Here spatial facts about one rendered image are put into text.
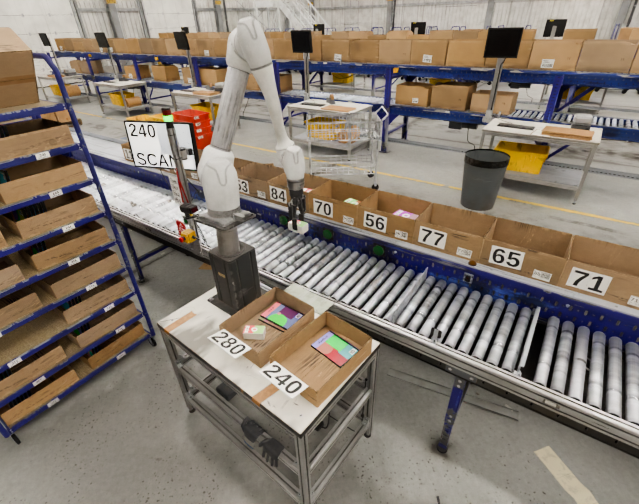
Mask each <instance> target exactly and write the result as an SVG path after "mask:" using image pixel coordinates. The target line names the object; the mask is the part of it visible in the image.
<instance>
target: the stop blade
mask: <svg viewBox="0 0 639 504"><path fill-rule="evenodd" d="M427 270H428V267H427V268H426V269H425V271H424V272H423V273H422V274H421V276H420V277H419V278H418V280H417V281H416V282H415V284H414V285H413V286H412V288H411V289H410V290H409V291H408V293H407V294H406V295H405V297H404V298H403V299H402V301H401V302H400V303H399V305H398V306H397V307H396V308H395V310H394V313H393V322H392V324H394V323H395V321H396V320H397V318H398V317H399V316H400V314H401V313H402V312H403V310H404V309H405V308H406V306H407V305H408V303H409V302H410V301H411V299H412V298H413V297H414V295H415V294H416V293H417V291H418V290H419V288H420V287H421V286H422V284H423V283H424V282H425V280H426V277H427Z"/></svg>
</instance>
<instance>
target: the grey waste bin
mask: <svg viewBox="0 0 639 504"><path fill-rule="evenodd" d="M510 158H511V156H510V155H509V154H507V153H505V152H502V151H499V150H493V149H471V150H468V151H466V152H465V157H464V171H463V181H462V191H461V200H460V203H461V205H462V206H464V207H465V208H468V209H471V210H476V211H486V210H490V209H492V208H493V206H494V204H495V201H496V198H497V195H498V192H499V189H500V187H501V184H502V181H503V178H504V175H505V172H506V169H507V167H508V165H509V162H510Z"/></svg>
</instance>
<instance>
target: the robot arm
mask: <svg viewBox="0 0 639 504"><path fill-rule="evenodd" d="M226 63H227V65H228V68H227V73H226V77H225V82H224V86H223V91H222V95H221V100H220V104H219V109H218V113H217V117H216V122H215V126H214V131H213V135H212V140H211V144H210V145H208V146H207V147H205V148H204V150H203V153H202V156H201V159H200V162H199V164H198V168H197V172H198V177H199V180H200V182H201V184H202V186H203V191H204V195H205V200H206V203H207V212H206V213H203V214H200V215H199V219H203V220H207V221H210V222H212V223H215V224H218V225H220V226H221V227H226V226H228V225H229V224H231V223H233V222H235V221H241V222H243V221H245V220H246V216H250V212H249V211H245V210H242V209H241V208H240V193H239V183H238V176H237V172H236V170H235V168H234V166H233V164H234V155H233V153H232V151H231V147H232V143H233V139H234V135H235V131H236V127H237V123H238V119H239V115H240V110H241V106H242V102H243V98H244V94H245V90H246V86H247V82H248V78H249V74H251V73H252V74H253V76H254V78H255V79H256V81H257V83H258V85H259V87H260V89H261V91H262V93H263V96H264V98H265V101H266V104H267V107H268V110H269V114H270V117H271V121H272V124H273V127H274V131H275V135H276V138H277V146H276V147H275V148H276V153H277V157H278V160H279V162H280V163H281V165H282V166H283V168H284V172H285V174H286V177H287V187H288V189H289V195H290V196H291V201H290V202H288V203H287V205H288V215H289V219H291V220H292V229H293V230H296V231H297V230H298V228H297V219H296V211H297V207H298V208H299V212H300V213H299V220H300V221H303V222H304V214H306V213H304V212H306V195H303V188H304V173H305V160H304V154H303V151H302V149H301V148H300V147H299V146H295V144H294V142H293V141H291V140H290V139H289V138H288V136H287V134H286V131H285V127H284V122H283V117H282V111H281V106H280V101H279V97H278V92H277V88H276V83H275V77H274V70H273V63H272V59H271V54H270V50H269V46H268V43H267V40H266V37H265V35H264V32H263V30H262V28H261V26H260V24H259V23H258V22H257V20H256V19H255V18H253V17H251V16H249V17H245V18H242V19H240V20H239V22H238V23H237V28H235V29H234V30H233V31H232V32H231V33H230V35H229V37H228V43H227V54H226Z"/></svg>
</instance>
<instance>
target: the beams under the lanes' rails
mask: <svg viewBox="0 0 639 504"><path fill-rule="evenodd" d="M113 219H114V221H115V222H117V223H119V224H122V225H124V226H127V227H129V228H131V229H133V230H135V231H138V232H140V233H142V234H144V235H147V236H149V237H151V238H153V239H155V240H158V241H160V242H162V243H164V244H167V245H169V246H171V247H173V248H175V249H178V250H180V251H182V252H184V253H187V254H189V255H191V256H193V257H196V258H198V259H200V260H202V261H204V262H207V263H209V264H211V263H210V260H209V259H207V258H204V257H203V258H202V257H200V256H198V255H195V254H193V253H192V252H191V251H188V250H186V249H184V248H182V247H179V246H177V245H175V244H173V243H170V242H168V241H166V240H163V239H161V238H159V237H157V236H154V235H152V234H150V233H148V232H145V231H143V230H141V229H139V228H136V227H134V226H132V225H129V224H127V223H125V222H123V221H120V220H118V219H116V218H114V217H113ZM335 316H336V315H335ZM336 317H338V316H336ZM338 318H340V317H338ZM340 319H342V318H340ZM342 320H344V321H345V322H347V323H349V324H351V325H353V326H354V327H356V328H358V329H359V330H361V331H363V332H365V333H366V334H368V335H370V336H371V337H374V338H376V339H378V340H380V341H383V342H385V343H387V344H389V345H391V346H394V347H396V348H398V349H400V350H403V351H405V352H407V353H409V354H411V355H414V356H416V357H418V358H420V359H423V360H425V361H427V362H429V363H432V364H434V365H436V366H438V367H440V368H443V369H445V370H446V371H448V372H451V373H453V374H455V375H457V376H460V377H462V378H464V379H466V380H468V381H471V382H473V383H476V384H478V385H480V386H483V387H485V388H487V389H489V390H492V391H494V392H496V393H498V394H501V395H503V396H505V397H507V398H509V399H512V400H514V401H516V402H518V403H521V404H523V405H525V406H527V407H529V408H532V409H534V410H536V411H538V412H541V413H543V414H545V415H547V416H550V417H552V418H554V419H556V420H558V421H561V422H563V423H565V424H567V425H570V426H572V427H574V428H576V429H578V430H581V431H583V432H585V433H587V434H590V435H592V436H594V437H596V438H598V439H601V440H603V441H605V442H607V443H610V444H612V445H614V446H616V447H619V448H621V449H623V450H625V451H627V452H630V453H632V454H634V455H636V456H639V449H637V448H635V447H633V446H630V445H628V444H626V443H623V442H621V441H619V440H617V439H614V438H612V437H610V436H608V435H605V434H603V433H601V432H599V431H596V430H594V429H592V428H589V427H587V426H585V425H583V424H580V423H578V422H576V421H574V420H571V419H569V418H567V417H565V416H562V415H560V414H558V413H555V412H553V411H551V410H549V409H546V408H544V407H542V406H540V405H537V404H535V403H533V402H531V401H528V400H526V399H524V398H521V397H519V396H517V395H515V394H512V393H510V392H508V391H506V390H503V389H501V388H499V387H497V386H494V385H492V384H490V383H487V382H485V381H483V380H481V379H478V378H476V377H474V376H472V375H469V374H467V373H465V372H463V371H460V370H458V369H456V368H454V367H451V366H449V365H447V364H444V363H442V362H440V361H438V360H435V359H433V358H431V357H429V356H426V355H424V354H422V353H420V352H417V351H415V350H413V349H410V348H408V347H406V346H404V345H401V344H399V343H397V342H395V341H392V340H390V339H388V338H386V337H383V336H381V335H379V334H376V333H374V332H372V331H370V330H367V329H365V328H363V327H361V326H358V325H356V324H354V323H352V322H349V321H347V320H345V319H342ZM546 327H547V325H546V324H543V323H540V322H537V323H536V326H535V329H536V330H539V331H542V332H545V331H546Z"/></svg>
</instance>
